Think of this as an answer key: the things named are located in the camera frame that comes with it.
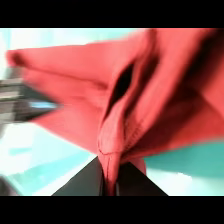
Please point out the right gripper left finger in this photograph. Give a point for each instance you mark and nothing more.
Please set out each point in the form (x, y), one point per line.
(86, 181)

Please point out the red T-shirt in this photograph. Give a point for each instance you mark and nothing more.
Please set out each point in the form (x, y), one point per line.
(83, 86)

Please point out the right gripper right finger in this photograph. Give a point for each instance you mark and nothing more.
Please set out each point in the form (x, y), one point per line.
(135, 181)

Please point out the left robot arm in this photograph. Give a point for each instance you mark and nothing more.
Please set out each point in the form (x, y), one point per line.
(23, 106)

